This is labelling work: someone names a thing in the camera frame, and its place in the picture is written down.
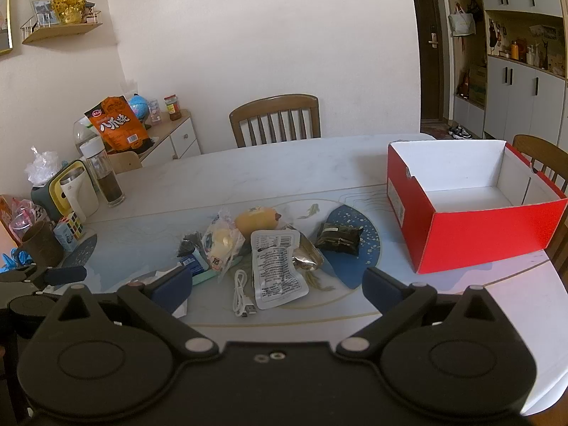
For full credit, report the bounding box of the black crinkled small packet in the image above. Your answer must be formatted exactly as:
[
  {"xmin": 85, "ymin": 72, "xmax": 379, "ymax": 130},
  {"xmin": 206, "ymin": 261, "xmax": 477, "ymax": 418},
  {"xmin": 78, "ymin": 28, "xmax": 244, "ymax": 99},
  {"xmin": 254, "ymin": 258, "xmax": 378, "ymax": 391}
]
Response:
[{"xmin": 177, "ymin": 232, "xmax": 203, "ymax": 258}]

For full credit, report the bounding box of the red lid jar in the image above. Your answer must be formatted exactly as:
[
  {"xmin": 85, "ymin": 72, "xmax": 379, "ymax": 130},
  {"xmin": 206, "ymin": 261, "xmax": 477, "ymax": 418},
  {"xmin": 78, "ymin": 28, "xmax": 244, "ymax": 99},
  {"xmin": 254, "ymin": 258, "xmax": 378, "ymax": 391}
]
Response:
[{"xmin": 164, "ymin": 94, "xmax": 182, "ymax": 121}]

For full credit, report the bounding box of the dark wooden door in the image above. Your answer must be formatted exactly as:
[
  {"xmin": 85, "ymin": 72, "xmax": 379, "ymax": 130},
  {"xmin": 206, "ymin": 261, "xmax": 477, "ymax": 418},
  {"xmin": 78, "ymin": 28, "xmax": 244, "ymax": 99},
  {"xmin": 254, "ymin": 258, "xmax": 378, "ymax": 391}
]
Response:
[{"xmin": 414, "ymin": 0, "xmax": 445, "ymax": 131}]

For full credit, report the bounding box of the blue globe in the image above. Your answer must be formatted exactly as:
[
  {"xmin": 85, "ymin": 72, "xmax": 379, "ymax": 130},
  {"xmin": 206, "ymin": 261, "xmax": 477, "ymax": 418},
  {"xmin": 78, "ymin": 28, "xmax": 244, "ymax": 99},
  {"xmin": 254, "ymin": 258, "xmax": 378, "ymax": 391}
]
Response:
[{"xmin": 128, "ymin": 93, "xmax": 149, "ymax": 122}]

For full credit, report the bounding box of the glass bottle dark liquid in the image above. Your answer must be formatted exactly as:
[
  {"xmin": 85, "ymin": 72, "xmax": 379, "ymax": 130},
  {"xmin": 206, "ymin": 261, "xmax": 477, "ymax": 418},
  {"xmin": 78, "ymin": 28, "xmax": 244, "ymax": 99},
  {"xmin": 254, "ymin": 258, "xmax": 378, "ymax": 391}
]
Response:
[{"xmin": 80, "ymin": 137, "xmax": 125, "ymax": 207}]

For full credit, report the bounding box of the wooden chair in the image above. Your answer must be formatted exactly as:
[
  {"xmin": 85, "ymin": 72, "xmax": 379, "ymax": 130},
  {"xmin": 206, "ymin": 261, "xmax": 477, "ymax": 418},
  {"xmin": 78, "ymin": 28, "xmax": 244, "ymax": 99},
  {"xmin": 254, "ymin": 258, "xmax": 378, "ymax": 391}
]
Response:
[
  {"xmin": 513, "ymin": 135, "xmax": 568, "ymax": 280},
  {"xmin": 229, "ymin": 93, "xmax": 322, "ymax": 148}
]

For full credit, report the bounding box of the white electric kettle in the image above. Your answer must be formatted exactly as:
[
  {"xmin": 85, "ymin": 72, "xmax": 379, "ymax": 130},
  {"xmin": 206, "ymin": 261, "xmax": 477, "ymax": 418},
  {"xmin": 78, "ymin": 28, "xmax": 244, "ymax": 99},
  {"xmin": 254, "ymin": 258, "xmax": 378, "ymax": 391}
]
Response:
[{"xmin": 60, "ymin": 166, "xmax": 99, "ymax": 222}]

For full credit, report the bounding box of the wooden chair right side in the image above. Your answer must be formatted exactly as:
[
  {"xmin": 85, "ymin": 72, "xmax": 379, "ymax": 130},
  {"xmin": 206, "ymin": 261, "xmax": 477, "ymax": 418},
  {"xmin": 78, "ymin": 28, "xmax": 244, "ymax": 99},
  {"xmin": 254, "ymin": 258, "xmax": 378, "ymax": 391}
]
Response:
[{"xmin": 513, "ymin": 135, "xmax": 568, "ymax": 280}]

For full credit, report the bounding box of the clear bag yellow bread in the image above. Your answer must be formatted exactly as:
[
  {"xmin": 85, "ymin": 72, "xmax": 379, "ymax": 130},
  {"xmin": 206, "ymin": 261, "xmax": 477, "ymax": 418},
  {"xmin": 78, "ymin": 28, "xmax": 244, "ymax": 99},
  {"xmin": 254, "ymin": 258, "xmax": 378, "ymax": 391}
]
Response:
[{"xmin": 202, "ymin": 209, "xmax": 245, "ymax": 281}]

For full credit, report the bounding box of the dark snack packet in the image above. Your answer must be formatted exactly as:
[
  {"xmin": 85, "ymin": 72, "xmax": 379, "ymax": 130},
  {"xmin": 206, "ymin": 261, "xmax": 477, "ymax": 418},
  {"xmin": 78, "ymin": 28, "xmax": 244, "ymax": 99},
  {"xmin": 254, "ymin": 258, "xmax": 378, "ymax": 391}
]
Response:
[{"xmin": 315, "ymin": 222, "xmax": 364, "ymax": 256}]

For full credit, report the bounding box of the yellow squishy bun toy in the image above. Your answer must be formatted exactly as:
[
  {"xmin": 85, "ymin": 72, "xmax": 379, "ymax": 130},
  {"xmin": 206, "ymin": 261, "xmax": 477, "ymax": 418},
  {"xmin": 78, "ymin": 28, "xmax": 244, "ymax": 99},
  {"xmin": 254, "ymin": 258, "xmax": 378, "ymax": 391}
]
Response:
[{"xmin": 235, "ymin": 207, "xmax": 281, "ymax": 240}]

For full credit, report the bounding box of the wooden wall shelf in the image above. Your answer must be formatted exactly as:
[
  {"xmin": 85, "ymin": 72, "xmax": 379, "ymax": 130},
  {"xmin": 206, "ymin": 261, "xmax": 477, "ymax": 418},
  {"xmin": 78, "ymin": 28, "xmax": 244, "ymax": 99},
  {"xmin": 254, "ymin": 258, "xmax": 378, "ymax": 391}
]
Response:
[{"xmin": 20, "ymin": 11, "xmax": 101, "ymax": 44}]

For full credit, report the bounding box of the blue small packet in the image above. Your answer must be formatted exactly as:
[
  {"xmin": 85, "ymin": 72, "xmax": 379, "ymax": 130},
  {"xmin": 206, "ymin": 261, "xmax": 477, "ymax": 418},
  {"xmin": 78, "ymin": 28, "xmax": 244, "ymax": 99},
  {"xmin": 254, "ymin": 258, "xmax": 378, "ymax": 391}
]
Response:
[{"xmin": 179, "ymin": 252, "xmax": 209, "ymax": 276}]

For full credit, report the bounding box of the white usb cable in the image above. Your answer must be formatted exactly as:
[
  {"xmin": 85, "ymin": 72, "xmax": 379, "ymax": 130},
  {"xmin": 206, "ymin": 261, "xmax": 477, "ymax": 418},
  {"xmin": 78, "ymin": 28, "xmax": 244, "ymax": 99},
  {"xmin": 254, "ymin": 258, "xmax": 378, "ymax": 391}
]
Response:
[{"xmin": 232, "ymin": 268, "xmax": 259, "ymax": 318}]

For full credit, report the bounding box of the red cardboard box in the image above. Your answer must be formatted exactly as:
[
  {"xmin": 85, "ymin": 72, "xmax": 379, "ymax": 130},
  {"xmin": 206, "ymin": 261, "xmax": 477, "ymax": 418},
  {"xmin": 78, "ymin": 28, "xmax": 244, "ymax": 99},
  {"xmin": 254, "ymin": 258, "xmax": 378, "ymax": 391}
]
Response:
[{"xmin": 387, "ymin": 140, "xmax": 567, "ymax": 274}]

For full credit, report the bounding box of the rubiks cube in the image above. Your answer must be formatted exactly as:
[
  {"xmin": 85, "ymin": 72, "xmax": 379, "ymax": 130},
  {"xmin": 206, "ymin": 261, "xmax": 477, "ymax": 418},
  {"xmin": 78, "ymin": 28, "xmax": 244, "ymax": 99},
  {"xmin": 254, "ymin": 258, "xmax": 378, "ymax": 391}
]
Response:
[{"xmin": 60, "ymin": 211, "xmax": 84, "ymax": 240}]

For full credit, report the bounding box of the white drawer cabinet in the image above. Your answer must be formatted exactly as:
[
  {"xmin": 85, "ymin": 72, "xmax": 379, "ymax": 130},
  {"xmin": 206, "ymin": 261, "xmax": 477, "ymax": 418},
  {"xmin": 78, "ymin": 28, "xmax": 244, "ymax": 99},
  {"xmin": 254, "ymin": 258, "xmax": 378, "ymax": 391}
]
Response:
[{"xmin": 139, "ymin": 109, "xmax": 201, "ymax": 167}]

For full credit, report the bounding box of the orange snack bag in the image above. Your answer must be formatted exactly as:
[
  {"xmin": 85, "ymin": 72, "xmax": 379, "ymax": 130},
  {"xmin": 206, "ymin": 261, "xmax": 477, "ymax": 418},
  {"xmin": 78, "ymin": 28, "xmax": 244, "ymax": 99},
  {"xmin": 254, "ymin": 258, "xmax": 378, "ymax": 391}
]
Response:
[{"xmin": 85, "ymin": 96, "xmax": 153, "ymax": 154}]

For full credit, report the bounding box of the hanging tote bag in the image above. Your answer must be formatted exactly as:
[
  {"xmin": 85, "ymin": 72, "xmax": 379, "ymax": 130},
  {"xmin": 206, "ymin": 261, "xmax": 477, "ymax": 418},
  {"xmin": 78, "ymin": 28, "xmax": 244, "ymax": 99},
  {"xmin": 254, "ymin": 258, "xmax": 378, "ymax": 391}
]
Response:
[{"xmin": 448, "ymin": 3, "xmax": 476, "ymax": 38}]

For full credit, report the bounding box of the silver foil snack bag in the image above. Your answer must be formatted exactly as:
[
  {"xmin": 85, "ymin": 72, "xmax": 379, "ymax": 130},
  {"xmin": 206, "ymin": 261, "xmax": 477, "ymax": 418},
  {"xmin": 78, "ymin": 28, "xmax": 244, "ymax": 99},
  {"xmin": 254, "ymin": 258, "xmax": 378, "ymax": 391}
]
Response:
[{"xmin": 286, "ymin": 225, "xmax": 324, "ymax": 272}]

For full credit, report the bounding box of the grey wall cabinet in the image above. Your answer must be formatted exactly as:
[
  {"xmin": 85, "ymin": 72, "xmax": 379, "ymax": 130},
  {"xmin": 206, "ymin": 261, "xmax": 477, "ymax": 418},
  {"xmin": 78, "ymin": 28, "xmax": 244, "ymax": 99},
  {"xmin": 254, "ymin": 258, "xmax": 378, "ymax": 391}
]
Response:
[{"xmin": 446, "ymin": 0, "xmax": 567, "ymax": 149}]

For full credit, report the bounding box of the gold flower ornament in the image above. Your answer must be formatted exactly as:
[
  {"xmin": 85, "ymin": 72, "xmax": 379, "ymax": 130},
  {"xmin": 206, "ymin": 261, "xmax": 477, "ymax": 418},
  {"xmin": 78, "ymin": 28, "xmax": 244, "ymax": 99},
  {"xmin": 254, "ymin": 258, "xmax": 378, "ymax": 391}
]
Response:
[{"xmin": 51, "ymin": 0, "xmax": 87, "ymax": 24}]

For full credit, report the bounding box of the pair of sneakers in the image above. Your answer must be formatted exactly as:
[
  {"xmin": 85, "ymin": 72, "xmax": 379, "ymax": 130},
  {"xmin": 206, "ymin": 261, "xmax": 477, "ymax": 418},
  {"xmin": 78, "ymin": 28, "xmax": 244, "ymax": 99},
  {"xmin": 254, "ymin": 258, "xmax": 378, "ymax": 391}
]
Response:
[{"xmin": 448, "ymin": 125, "xmax": 472, "ymax": 140}]

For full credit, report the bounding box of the dark brown cup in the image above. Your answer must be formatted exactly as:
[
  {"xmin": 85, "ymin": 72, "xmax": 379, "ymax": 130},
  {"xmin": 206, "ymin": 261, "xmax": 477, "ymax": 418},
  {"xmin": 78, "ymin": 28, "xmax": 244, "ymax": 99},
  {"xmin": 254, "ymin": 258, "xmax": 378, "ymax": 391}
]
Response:
[{"xmin": 19, "ymin": 220, "xmax": 64, "ymax": 267}]

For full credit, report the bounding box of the wooden chair far side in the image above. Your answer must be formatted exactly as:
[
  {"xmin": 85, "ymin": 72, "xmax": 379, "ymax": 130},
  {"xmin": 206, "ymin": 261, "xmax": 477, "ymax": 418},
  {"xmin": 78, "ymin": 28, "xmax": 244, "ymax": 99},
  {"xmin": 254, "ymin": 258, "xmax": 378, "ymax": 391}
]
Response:
[{"xmin": 229, "ymin": 93, "xmax": 322, "ymax": 148}]

